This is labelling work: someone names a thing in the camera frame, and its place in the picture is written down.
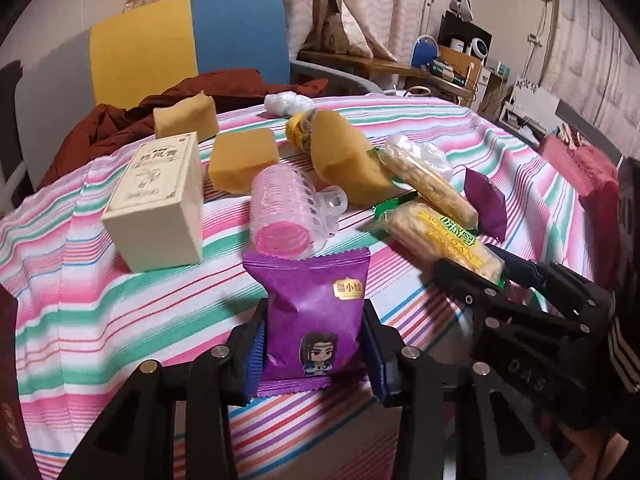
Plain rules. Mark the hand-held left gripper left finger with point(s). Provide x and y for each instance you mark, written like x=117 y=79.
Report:
x=255 y=355

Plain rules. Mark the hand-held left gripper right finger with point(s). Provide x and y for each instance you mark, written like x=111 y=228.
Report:
x=377 y=360

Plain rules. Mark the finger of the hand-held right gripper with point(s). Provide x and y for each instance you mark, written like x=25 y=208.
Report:
x=460 y=280
x=545 y=272

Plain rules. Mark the yellow label rice cracker packet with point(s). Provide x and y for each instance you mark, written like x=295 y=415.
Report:
x=440 y=240

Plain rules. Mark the purple cartoon snack packet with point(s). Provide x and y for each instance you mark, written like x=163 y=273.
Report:
x=310 y=310

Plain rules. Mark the pink plastic hair roller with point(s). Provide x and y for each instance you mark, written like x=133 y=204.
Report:
x=280 y=210

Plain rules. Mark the beige printed carton box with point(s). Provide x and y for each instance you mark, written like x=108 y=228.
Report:
x=160 y=185

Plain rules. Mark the square tan sponge block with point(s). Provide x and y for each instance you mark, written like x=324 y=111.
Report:
x=242 y=160

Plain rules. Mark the small plain purple packet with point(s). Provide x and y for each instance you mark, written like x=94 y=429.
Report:
x=485 y=200

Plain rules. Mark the clear rice cracker packet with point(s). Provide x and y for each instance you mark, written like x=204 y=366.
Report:
x=435 y=190

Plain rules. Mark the crumpled clear plastic bag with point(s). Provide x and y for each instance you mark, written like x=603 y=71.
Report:
x=425 y=152

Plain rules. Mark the striped pink green tablecloth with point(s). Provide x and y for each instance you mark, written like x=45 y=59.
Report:
x=125 y=320

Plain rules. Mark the brown cardboard box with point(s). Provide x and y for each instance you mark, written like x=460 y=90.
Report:
x=492 y=95

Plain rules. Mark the yellow patterned packet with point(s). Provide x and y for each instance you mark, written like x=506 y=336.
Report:
x=298 y=132

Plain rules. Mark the small blue fan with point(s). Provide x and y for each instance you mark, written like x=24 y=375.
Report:
x=425 y=52

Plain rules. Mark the pale striped curtain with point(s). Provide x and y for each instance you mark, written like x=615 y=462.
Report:
x=590 y=35

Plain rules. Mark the dark red printed box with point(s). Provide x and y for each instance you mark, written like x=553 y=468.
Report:
x=15 y=385

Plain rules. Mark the small tan sponge block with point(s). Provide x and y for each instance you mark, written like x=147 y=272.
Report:
x=185 y=117

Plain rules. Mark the white crumpled plastic wrap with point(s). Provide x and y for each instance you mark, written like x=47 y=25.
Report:
x=285 y=104

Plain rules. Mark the black shelf unit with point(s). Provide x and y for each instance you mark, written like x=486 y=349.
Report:
x=462 y=30

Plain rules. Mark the reddish brown jacket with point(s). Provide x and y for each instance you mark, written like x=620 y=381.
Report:
x=115 y=125

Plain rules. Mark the model sailboat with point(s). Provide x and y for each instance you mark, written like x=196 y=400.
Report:
x=462 y=0

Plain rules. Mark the grey yellow blue chair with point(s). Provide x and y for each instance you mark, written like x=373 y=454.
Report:
x=145 y=55

